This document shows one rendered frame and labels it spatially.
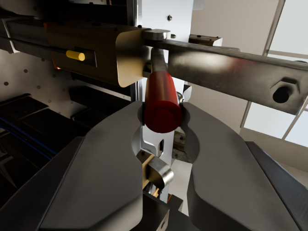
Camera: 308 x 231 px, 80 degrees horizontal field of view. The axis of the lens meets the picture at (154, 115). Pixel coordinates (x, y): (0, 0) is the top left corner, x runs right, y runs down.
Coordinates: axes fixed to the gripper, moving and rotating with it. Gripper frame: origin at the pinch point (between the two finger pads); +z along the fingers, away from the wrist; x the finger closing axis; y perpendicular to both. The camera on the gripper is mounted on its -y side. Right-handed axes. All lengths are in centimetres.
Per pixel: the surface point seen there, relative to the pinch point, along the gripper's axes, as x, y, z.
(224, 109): 106, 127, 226
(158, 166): 0.6, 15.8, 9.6
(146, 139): -1.7, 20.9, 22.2
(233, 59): 6.3, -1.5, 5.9
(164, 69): 0.3, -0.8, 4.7
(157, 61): -0.3, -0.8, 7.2
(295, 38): 126, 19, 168
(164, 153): 3.4, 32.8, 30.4
